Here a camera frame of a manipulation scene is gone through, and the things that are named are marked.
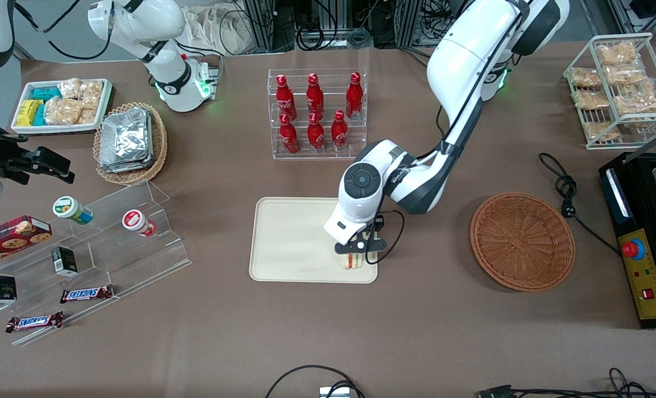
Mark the clear acrylic step display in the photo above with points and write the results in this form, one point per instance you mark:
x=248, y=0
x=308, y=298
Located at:
x=112, y=254

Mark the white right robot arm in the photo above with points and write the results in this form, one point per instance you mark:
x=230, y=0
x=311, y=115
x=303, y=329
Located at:
x=162, y=27

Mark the clear bagged rice crackers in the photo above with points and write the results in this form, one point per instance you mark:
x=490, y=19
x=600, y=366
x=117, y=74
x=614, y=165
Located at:
x=62, y=111
x=69, y=88
x=92, y=94
x=87, y=116

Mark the beige plastic serving tray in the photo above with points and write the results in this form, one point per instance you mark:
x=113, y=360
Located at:
x=294, y=240

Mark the red emergency stop button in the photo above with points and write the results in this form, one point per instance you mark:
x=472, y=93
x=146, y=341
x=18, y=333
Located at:
x=633, y=250

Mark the brown snickers bar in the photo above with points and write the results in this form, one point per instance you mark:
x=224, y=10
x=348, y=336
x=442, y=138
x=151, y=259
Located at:
x=35, y=321
x=86, y=293

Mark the light oval wicker basket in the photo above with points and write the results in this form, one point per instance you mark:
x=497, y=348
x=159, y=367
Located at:
x=159, y=143

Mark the triangle sandwich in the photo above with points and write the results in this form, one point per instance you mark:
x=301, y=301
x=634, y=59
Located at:
x=352, y=262

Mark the red lid cup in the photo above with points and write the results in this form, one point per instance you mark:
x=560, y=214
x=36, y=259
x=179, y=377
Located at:
x=136, y=221

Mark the small black box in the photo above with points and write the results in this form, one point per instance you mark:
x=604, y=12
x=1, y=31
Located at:
x=1, y=290
x=64, y=261

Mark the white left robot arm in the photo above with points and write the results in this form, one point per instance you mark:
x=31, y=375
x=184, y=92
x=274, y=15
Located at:
x=466, y=55

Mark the red cookie box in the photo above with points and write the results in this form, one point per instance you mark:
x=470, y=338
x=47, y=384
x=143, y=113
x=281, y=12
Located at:
x=10, y=237

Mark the beige tote bag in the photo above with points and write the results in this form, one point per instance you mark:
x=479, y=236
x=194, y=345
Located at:
x=206, y=30

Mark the white rectangular snack tray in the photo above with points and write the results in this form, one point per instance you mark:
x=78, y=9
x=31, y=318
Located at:
x=24, y=128

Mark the small silver device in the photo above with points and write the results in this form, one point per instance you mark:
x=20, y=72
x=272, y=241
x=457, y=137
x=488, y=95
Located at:
x=334, y=393

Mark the red cola bottle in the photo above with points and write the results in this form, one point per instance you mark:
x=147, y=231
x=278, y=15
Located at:
x=315, y=94
x=339, y=132
x=289, y=137
x=316, y=134
x=285, y=97
x=354, y=95

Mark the clear bagged pastry snack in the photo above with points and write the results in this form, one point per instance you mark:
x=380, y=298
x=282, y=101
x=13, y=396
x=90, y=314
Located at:
x=586, y=77
x=591, y=99
x=625, y=74
x=637, y=103
x=617, y=53
x=601, y=130

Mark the teal snack pack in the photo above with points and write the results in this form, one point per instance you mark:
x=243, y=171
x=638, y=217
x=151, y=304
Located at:
x=40, y=115
x=46, y=93

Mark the brown round wicker basket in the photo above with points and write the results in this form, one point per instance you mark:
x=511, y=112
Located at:
x=521, y=240

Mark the black machine with yellow panel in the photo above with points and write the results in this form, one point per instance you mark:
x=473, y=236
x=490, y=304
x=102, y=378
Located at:
x=651, y=293

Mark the clear acrylic bottle rack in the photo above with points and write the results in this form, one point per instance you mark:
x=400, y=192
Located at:
x=319, y=152

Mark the green lid cup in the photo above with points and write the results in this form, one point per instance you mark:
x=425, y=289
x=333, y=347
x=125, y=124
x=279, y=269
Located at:
x=69, y=209

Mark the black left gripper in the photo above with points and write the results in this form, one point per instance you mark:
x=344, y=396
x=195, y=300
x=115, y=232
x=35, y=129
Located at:
x=377, y=224

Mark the yellow snack pack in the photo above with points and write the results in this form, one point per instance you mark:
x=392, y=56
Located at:
x=28, y=112

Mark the silver foil container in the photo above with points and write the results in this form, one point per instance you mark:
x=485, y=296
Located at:
x=123, y=167
x=126, y=135

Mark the aluminium frame rack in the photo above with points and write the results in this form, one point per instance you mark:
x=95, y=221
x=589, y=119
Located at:
x=258, y=25

